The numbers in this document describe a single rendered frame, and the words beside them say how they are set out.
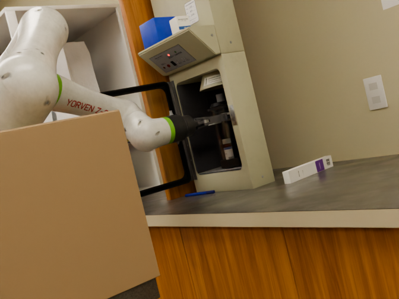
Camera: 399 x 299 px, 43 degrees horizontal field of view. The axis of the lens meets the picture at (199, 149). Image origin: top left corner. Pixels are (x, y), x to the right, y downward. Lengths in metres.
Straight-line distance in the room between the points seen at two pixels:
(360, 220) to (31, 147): 0.66
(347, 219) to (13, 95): 0.71
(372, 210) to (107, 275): 0.54
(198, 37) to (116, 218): 0.93
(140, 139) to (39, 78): 0.67
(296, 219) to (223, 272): 0.40
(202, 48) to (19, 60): 0.84
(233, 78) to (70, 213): 1.02
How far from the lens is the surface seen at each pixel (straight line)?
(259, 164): 1.75
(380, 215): 1.07
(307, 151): 2.09
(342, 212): 1.12
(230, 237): 1.45
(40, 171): 0.82
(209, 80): 1.82
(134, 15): 2.02
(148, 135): 1.59
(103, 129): 0.88
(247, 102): 1.75
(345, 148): 1.98
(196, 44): 1.71
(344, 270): 1.21
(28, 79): 0.97
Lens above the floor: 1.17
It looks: 2 degrees down
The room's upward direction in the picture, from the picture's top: 14 degrees counter-clockwise
